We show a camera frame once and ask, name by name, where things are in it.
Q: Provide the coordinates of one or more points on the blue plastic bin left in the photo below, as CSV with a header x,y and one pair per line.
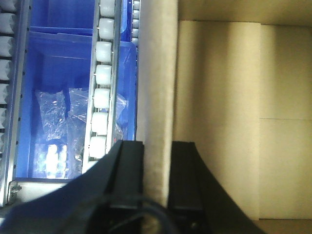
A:
x,y
58,58

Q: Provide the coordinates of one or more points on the clear plastic bag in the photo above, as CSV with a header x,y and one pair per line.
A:
x,y
59,146

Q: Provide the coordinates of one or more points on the brown EcoFlow cardboard box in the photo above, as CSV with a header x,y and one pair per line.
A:
x,y
235,78

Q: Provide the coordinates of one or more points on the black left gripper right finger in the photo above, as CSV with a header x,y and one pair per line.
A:
x,y
197,201

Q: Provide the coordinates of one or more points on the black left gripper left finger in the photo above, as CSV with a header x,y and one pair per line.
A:
x,y
88,204

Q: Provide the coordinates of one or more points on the white roller track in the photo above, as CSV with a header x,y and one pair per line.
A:
x,y
101,111
14,27
136,4

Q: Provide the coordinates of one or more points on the white roller track behind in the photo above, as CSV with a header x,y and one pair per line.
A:
x,y
136,4

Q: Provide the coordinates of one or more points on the white roller track far left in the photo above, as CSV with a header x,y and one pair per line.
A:
x,y
14,27

